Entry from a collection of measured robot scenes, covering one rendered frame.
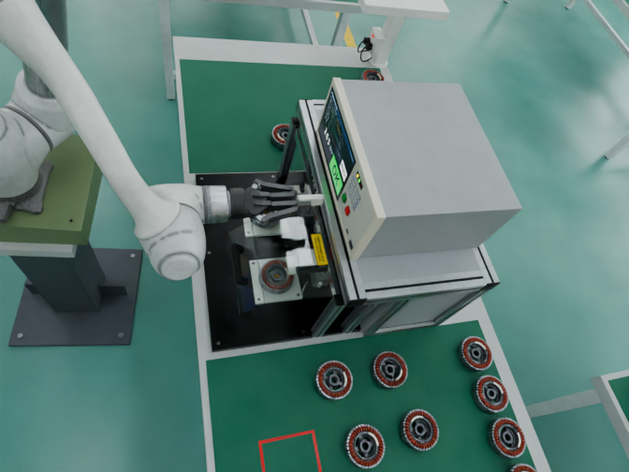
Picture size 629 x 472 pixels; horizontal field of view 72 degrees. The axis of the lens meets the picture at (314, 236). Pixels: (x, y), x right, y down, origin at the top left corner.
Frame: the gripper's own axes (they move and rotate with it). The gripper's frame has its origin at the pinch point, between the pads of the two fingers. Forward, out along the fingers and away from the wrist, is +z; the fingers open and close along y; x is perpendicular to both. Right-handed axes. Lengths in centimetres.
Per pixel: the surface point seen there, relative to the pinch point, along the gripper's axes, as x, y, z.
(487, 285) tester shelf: -7, 25, 46
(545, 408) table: -81, 58, 110
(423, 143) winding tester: 13.7, -6.4, 28.2
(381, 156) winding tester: 13.6, -2.5, 15.4
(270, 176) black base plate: -41, -38, 1
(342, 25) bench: -58, -157, 64
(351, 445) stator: -39, 56, 9
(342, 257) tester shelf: -6.6, 13.5, 7.4
